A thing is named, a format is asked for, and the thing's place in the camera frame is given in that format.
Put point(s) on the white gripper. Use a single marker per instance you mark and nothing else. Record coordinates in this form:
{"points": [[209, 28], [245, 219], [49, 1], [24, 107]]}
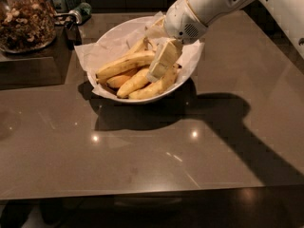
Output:
{"points": [[180, 22]]}

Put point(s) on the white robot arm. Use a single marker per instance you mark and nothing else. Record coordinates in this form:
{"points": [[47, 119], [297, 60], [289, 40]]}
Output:
{"points": [[288, 14]]}

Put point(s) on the back yellow banana with stem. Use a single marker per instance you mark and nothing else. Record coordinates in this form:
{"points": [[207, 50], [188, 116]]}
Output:
{"points": [[142, 46]]}

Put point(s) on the top long yellow banana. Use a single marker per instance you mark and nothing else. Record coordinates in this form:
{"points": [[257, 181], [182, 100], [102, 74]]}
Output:
{"points": [[124, 63]]}

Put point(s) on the white bowl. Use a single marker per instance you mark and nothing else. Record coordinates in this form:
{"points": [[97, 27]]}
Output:
{"points": [[190, 67]]}

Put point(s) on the middle yellow banana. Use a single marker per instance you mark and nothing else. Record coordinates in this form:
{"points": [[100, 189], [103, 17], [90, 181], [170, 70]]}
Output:
{"points": [[137, 81]]}

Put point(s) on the front right yellow banana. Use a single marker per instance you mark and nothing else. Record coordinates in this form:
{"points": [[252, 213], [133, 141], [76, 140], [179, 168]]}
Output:
{"points": [[157, 88]]}

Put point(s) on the small orange-yellow banana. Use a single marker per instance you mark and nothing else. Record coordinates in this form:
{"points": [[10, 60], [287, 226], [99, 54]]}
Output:
{"points": [[118, 80]]}

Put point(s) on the white paper liner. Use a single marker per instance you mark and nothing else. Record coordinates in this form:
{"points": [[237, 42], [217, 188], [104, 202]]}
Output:
{"points": [[107, 51]]}

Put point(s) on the dark raised platform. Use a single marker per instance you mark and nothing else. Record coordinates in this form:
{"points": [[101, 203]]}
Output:
{"points": [[45, 67]]}

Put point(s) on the glass jar of nuts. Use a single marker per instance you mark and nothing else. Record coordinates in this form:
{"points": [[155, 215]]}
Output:
{"points": [[25, 25]]}

